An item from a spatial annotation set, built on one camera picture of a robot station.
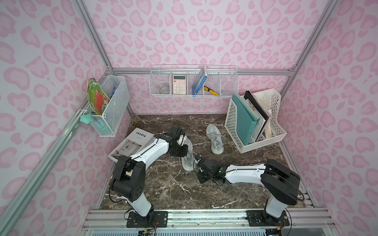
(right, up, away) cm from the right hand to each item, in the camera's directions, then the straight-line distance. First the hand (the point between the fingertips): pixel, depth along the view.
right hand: (197, 173), depth 88 cm
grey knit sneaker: (+12, +22, +13) cm, 28 cm away
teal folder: (+25, +32, -11) cm, 42 cm away
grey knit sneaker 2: (-6, +7, -2) cm, 10 cm away
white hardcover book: (-41, +19, +12) cm, 47 cm away
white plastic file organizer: (+55, +24, +20) cm, 63 cm away
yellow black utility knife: (+9, +52, +10) cm, 53 cm away
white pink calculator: (-12, +55, +7) cm, 57 cm away
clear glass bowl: (-22, +52, +7) cm, 56 cm away
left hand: (-7, +13, +2) cm, 15 cm away
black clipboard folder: (+33, +44, -2) cm, 54 cm away
